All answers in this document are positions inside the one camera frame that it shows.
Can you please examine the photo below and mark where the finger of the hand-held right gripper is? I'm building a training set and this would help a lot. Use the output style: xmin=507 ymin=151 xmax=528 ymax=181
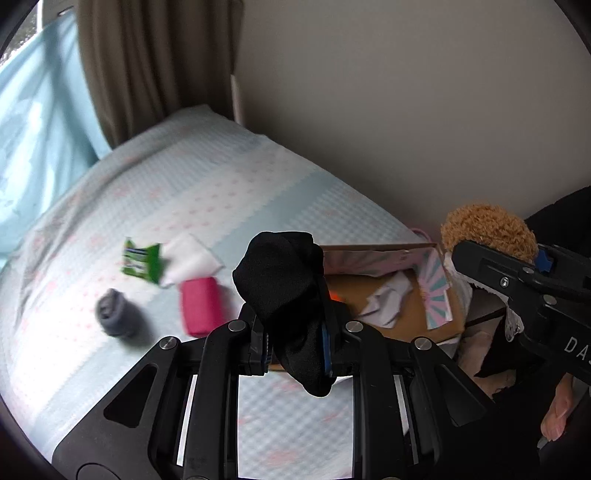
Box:
xmin=536 ymin=246 xmax=591 ymax=289
xmin=451 ymin=240 xmax=591 ymax=319

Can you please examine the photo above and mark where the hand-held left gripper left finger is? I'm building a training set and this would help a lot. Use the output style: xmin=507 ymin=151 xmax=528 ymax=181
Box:
xmin=53 ymin=318 xmax=271 ymax=480

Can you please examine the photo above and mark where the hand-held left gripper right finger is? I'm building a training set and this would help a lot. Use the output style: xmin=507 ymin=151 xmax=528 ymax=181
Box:
xmin=320 ymin=302 xmax=509 ymax=480

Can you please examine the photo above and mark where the brown plush toy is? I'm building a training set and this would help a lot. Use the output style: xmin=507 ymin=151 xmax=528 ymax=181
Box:
xmin=440 ymin=200 xmax=539 ymax=266

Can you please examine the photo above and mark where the black sock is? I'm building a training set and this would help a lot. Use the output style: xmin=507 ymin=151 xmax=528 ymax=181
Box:
xmin=232 ymin=231 xmax=334 ymax=397

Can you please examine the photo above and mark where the cardboard box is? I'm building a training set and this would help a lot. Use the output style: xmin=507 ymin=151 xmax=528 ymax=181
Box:
xmin=270 ymin=243 xmax=466 ymax=372

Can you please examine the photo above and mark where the person's right hand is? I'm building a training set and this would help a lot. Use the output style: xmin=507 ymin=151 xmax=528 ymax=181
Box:
xmin=539 ymin=373 xmax=579 ymax=445

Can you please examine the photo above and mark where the person's black clothing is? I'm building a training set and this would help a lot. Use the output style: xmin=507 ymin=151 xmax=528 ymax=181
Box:
xmin=525 ymin=185 xmax=591 ymax=259

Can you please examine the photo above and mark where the pink rolled cloth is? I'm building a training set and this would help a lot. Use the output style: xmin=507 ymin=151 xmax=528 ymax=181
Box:
xmin=179 ymin=276 xmax=223 ymax=337

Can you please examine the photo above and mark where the crumpled white paper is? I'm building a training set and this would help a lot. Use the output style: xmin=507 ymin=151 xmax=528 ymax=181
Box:
xmin=358 ymin=272 xmax=415 ymax=329

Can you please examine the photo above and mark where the white folded cloth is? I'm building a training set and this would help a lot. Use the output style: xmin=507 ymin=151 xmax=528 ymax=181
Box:
xmin=159 ymin=232 xmax=226 ymax=291

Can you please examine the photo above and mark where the green snack packet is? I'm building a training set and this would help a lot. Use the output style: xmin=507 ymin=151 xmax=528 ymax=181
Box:
xmin=121 ymin=237 xmax=165 ymax=284

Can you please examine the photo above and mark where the grey rolled sock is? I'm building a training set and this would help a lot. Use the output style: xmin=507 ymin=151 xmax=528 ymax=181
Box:
xmin=95 ymin=288 xmax=139 ymax=343

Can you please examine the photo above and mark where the bed with dotted sheet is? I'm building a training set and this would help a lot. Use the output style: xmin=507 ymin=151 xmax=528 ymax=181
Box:
xmin=0 ymin=104 xmax=462 ymax=480

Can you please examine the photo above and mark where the beige curtain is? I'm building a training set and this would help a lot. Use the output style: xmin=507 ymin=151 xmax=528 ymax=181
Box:
xmin=76 ymin=0 xmax=245 ymax=151

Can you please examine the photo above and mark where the light blue curtain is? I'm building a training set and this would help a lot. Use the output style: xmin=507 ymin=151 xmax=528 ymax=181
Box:
xmin=0 ymin=14 xmax=112 ymax=273

